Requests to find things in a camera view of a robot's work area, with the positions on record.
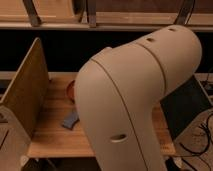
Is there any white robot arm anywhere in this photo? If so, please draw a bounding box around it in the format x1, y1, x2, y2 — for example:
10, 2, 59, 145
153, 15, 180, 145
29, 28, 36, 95
74, 25, 202, 171

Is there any blue-grey eraser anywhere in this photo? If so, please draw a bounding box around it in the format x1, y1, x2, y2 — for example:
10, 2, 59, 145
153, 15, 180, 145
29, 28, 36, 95
62, 111, 79, 129

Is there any red round bowl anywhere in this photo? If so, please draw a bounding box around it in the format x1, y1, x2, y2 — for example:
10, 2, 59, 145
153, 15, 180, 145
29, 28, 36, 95
66, 80, 75, 104

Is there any black panel right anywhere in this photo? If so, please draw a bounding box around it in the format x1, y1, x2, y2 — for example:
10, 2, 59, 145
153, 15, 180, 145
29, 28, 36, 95
160, 76, 213, 139

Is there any wooden side panel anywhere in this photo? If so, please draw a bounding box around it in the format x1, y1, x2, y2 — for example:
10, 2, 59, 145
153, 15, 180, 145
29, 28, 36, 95
0, 38, 49, 139

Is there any black cable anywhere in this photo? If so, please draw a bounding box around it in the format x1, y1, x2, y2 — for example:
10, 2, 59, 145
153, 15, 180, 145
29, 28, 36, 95
179, 111, 213, 171

